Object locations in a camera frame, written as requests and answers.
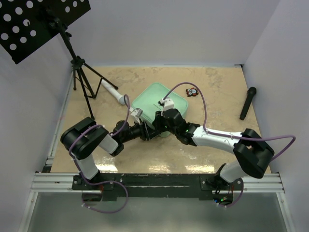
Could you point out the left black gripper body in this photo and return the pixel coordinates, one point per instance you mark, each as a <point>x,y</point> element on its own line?
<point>135,132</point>

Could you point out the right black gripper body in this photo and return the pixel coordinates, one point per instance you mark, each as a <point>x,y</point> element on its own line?
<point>172,130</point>

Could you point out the mint green medicine case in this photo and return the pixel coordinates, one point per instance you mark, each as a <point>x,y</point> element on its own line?
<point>148,100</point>

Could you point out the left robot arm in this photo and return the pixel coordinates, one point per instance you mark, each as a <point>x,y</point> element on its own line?
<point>85,136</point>

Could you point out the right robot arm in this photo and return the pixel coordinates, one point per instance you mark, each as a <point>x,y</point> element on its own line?
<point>252,153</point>

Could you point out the white microphone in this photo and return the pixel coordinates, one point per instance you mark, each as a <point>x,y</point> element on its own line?
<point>119,97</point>

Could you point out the red owl toy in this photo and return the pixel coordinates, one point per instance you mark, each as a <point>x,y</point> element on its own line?
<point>192,92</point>

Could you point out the black microphone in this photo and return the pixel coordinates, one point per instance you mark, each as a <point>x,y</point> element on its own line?
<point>250,95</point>

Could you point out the black perforated music stand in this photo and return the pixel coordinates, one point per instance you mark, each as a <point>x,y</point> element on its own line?
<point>27,25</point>

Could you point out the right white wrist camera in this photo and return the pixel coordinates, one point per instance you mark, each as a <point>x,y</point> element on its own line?
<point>166,103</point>

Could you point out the black base frame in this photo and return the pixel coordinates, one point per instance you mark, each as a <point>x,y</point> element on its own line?
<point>110,187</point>

